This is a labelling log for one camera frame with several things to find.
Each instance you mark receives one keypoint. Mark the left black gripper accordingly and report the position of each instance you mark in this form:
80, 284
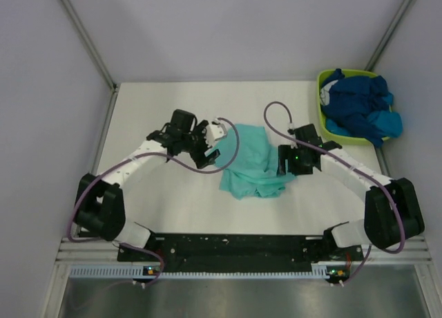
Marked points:
199, 158

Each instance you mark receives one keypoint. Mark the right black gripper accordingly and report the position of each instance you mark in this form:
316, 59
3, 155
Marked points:
285, 152

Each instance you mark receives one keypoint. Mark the teal t shirt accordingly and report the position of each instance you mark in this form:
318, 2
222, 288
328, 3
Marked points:
252, 169

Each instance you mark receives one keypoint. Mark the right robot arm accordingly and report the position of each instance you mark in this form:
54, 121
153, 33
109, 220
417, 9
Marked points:
391, 208

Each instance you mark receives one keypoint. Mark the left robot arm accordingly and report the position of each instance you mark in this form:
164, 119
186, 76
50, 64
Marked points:
100, 200

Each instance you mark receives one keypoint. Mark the dark blue t shirt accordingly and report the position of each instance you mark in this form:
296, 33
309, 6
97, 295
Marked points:
340, 83

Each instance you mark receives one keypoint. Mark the green plastic bin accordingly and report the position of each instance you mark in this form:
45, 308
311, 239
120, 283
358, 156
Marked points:
330, 136

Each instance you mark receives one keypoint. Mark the light blue t shirt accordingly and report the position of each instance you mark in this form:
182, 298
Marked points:
365, 117

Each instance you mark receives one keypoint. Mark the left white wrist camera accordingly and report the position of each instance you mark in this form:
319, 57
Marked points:
214, 132

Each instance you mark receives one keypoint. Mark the grey slotted cable duct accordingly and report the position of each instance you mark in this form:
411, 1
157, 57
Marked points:
146, 272

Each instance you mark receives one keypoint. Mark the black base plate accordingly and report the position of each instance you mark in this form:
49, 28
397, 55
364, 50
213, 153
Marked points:
247, 253

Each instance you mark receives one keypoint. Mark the left aluminium frame post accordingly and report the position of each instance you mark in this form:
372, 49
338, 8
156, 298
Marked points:
87, 43

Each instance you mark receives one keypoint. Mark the aluminium frame post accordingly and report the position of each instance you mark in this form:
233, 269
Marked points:
87, 43
388, 35

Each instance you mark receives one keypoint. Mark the right aluminium frame post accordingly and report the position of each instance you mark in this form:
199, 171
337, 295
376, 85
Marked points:
388, 35

